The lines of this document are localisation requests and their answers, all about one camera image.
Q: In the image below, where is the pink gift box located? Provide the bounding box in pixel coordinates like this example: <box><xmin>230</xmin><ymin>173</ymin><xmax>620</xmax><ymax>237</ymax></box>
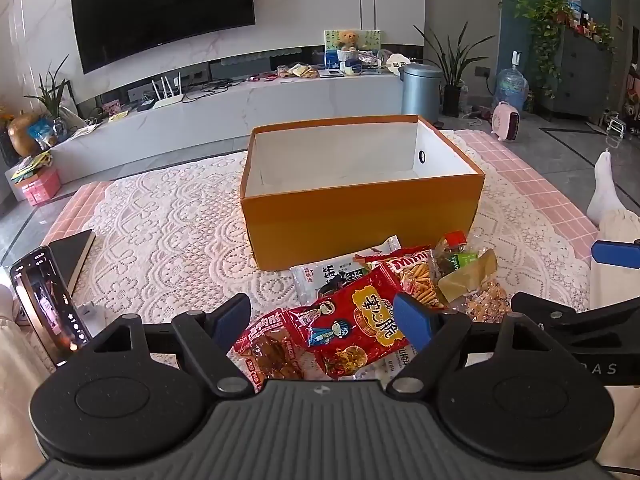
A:
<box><xmin>14</xmin><ymin>167</ymin><xmax>62</xmax><ymax>206</ymax></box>

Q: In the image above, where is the white striped snack packet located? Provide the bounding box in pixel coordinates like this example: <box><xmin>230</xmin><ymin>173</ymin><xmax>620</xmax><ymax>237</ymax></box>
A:
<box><xmin>290</xmin><ymin>235</ymin><xmax>402</xmax><ymax>306</ymax></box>

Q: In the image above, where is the potted snake plant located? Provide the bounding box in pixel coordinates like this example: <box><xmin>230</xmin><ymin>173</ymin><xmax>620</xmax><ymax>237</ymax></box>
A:
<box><xmin>414</xmin><ymin>22</ymin><xmax>496</xmax><ymax>117</ymax></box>

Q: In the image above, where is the large red snack bag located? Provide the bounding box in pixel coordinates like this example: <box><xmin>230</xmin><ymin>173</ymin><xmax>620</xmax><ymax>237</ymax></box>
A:
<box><xmin>282</xmin><ymin>262</ymin><xmax>441</xmax><ymax>378</ymax></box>

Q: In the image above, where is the flat screen television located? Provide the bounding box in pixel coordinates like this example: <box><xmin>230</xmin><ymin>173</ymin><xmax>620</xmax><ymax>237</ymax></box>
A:
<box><xmin>69</xmin><ymin>0</ymin><xmax>257</xmax><ymax>75</ymax></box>

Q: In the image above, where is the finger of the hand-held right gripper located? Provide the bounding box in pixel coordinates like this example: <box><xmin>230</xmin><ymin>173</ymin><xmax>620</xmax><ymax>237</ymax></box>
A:
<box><xmin>591</xmin><ymin>240</ymin><xmax>640</xmax><ymax>264</ymax></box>
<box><xmin>510</xmin><ymin>291</ymin><xmax>640</xmax><ymax>343</ymax></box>

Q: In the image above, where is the trailing green vine plant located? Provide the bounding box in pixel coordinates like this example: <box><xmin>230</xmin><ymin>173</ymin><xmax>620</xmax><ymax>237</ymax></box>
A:
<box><xmin>514</xmin><ymin>0</ymin><xmax>616</xmax><ymax>99</ymax></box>

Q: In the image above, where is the orange cardboard box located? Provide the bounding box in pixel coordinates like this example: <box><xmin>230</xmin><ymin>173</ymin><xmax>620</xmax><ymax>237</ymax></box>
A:
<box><xmin>240</xmin><ymin>114</ymin><xmax>486</xmax><ymax>271</ymax></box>

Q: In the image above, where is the grey drawer cabinet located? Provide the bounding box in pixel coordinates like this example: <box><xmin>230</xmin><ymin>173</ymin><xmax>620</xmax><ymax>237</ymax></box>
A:
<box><xmin>537</xmin><ymin>25</ymin><xmax>617</xmax><ymax>121</ymax></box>

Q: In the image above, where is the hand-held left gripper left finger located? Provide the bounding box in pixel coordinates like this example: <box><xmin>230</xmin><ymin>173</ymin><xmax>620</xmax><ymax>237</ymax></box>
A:
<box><xmin>92</xmin><ymin>293</ymin><xmax>255</xmax><ymax>397</ymax></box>

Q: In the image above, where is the small white stool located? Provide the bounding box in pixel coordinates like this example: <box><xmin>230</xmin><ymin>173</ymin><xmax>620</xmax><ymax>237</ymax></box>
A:
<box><xmin>604</xmin><ymin>112</ymin><xmax>629</xmax><ymax>137</ymax></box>

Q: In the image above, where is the white television cabinet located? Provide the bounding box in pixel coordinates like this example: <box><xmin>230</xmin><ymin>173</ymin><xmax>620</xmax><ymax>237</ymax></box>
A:
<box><xmin>50</xmin><ymin>67</ymin><xmax>407</xmax><ymax>184</ymax></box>

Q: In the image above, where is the black notebook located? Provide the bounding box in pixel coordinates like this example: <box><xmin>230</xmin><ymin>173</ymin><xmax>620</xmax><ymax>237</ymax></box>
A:
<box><xmin>47</xmin><ymin>229</ymin><xmax>97</xmax><ymax>297</ymax></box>

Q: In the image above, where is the white router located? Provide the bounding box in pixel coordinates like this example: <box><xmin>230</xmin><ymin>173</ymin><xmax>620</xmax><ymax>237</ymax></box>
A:
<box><xmin>151</xmin><ymin>74</ymin><xmax>184</xmax><ymax>110</ymax></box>

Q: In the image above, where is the gold vase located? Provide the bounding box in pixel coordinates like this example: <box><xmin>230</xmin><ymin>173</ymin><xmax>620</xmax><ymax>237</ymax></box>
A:
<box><xmin>7</xmin><ymin>112</ymin><xmax>45</xmax><ymax>157</ymax></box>

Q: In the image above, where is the pink checked mat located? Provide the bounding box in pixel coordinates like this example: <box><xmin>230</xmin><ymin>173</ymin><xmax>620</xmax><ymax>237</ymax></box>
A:
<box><xmin>40</xmin><ymin>129</ymin><xmax>601</xmax><ymax>266</ymax></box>

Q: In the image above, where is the small red snack packet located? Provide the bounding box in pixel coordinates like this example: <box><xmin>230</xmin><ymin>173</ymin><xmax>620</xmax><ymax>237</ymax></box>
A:
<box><xmin>234</xmin><ymin>309</ymin><xmax>306</xmax><ymax>387</ymax></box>

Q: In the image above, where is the smartphone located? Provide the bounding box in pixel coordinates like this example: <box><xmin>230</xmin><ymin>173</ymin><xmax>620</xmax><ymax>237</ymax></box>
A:
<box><xmin>9</xmin><ymin>246</ymin><xmax>93</xmax><ymax>369</ymax></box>

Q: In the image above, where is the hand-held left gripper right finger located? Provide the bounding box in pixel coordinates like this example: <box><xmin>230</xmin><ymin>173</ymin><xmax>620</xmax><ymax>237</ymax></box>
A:
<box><xmin>386</xmin><ymin>292</ymin><xmax>551</xmax><ymax>397</ymax></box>

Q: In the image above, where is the grey pedal bin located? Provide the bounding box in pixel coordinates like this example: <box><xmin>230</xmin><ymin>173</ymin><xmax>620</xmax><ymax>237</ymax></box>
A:
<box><xmin>401</xmin><ymin>62</ymin><xmax>445</xmax><ymax>122</ymax></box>

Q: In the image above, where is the clear bag of nuts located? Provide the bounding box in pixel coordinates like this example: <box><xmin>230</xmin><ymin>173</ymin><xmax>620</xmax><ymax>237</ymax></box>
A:
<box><xmin>437</xmin><ymin>250</ymin><xmax>499</xmax><ymax>306</ymax></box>
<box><xmin>450</xmin><ymin>280</ymin><xmax>513</xmax><ymax>323</ymax></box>

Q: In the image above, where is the green snack packet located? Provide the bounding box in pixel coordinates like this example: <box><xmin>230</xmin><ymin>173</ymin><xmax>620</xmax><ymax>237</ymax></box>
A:
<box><xmin>436</xmin><ymin>251</ymin><xmax>481</xmax><ymax>281</ymax></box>

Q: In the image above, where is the blue water bottle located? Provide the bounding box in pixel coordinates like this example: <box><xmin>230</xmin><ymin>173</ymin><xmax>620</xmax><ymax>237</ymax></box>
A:
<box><xmin>495</xmin><ymin>50</ymin><xmax>530</xmax><ymax>112</ymax></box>

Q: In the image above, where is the pink fan heater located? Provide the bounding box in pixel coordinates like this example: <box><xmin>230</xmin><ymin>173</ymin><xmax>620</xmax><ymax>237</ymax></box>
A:
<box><xmin>491</xmin><ymin>101</ymin><xmax>524</xmax><ymax>140</ymax></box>

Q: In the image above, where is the green picture board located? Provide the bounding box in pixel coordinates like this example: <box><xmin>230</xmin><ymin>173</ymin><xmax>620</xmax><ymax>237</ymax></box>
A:
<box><xmin>324</xmin><ymin>29</ymin><xmax>383</xmax><ymax>54</ymax></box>

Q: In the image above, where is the person's right leg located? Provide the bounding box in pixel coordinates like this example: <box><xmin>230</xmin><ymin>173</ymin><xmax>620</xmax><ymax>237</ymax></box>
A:
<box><xmin>586</xmin><ymin>151</ymin><xmax>640</xmax><ymax>311</ymax></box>

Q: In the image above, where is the red biscuit stick packet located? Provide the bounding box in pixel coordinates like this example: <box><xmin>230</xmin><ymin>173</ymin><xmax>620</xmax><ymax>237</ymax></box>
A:
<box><xmin>365</xmin><ymin>246</ymin><xmax>446</xmax><ymax>311</ymax></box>

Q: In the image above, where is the potted grass plant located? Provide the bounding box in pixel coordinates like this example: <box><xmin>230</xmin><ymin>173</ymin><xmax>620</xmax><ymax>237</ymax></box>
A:
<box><xmin>24</xmin><ymin>55</ymin><xmax>76</xmax><ymax>133</ymax></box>

